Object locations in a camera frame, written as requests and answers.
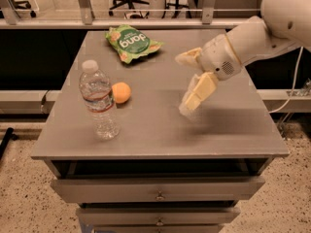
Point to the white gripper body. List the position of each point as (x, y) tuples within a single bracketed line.
[(218, 59)]

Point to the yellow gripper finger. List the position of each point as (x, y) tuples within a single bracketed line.
[(199, 89), (190, 58)]

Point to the orange fruit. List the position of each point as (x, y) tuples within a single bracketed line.
[(122, 92)]

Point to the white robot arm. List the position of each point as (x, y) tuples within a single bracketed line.
[(282, 25)]

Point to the clear plastic water bottle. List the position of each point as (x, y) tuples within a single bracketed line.
[(97, 93)]

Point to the green chip bag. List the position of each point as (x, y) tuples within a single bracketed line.
[(130, 43)]

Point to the top grey drawer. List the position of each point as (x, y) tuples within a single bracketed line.
[(157, 190)]

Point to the grey drawer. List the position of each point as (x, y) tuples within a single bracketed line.
[(157, 190), (157, 216)]

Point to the grey drawer cabinet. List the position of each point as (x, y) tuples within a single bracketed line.
[(230, 135)]

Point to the black chair base left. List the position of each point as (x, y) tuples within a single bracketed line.
[(23, 4)]

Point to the black pole on floor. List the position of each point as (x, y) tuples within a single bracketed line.
[(5, 141)]

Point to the metal railing frame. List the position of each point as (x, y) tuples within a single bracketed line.
[(94, 14)]

